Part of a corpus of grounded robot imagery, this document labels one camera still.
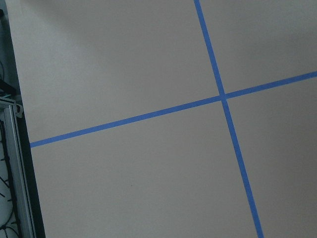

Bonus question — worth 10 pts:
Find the aluminium side rail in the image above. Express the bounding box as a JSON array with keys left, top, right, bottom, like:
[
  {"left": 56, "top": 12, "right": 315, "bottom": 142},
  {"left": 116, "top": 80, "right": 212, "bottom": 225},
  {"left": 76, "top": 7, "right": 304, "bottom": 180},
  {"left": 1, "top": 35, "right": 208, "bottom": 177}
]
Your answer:
[{"left": 0, "top": 97, "right": 37, "bottom": 238}]

